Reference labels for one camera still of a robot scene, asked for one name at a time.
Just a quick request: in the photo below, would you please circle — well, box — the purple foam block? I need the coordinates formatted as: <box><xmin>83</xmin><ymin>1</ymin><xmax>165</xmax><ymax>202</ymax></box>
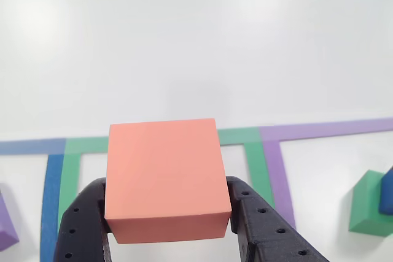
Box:
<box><xmin>0</xmin><ymin>193</ymin><xmax>20</xmax><ymax>252</ymax></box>

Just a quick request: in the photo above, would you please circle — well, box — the orange foam block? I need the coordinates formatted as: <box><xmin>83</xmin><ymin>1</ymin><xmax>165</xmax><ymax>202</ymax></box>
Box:
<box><xmin>104</xmin><ymin>117</ymin><xmax>232</xmax><ymax>244</ymax></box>

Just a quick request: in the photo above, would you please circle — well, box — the green foam cube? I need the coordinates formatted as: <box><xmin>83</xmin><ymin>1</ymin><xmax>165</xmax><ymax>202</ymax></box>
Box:
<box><xmin>348</xmin><ymin>169</ymin><xmax>393</xmax><ymax>239</ymax></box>

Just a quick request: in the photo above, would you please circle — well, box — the small blue foam cube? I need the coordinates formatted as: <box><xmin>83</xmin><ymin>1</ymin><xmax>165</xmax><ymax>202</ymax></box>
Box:
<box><xmin>378</xmin><ymin>166</ymin><xmax>393</xmax><ymax>215</ymax></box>

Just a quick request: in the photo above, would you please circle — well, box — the blue tape square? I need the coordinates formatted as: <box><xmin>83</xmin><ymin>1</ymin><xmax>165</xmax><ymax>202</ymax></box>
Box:
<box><xmin>0</xmin><ymin>138</ymin><xmax>67</xmax><ymax>262</ymax></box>

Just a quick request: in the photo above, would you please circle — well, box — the green tape square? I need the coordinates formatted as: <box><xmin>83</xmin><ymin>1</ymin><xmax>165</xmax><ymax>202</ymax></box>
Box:
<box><xmin>56</xmin><ymin>126</ymin><xmax>276</xmax><ymax>232</ymax></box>

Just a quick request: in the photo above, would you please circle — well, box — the purple tape square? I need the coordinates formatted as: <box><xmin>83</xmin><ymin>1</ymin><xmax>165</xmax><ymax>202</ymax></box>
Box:
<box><xmin>259</xmin><ymin>117</ymin><xmax>393</xmax><ymax>231</ymax></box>

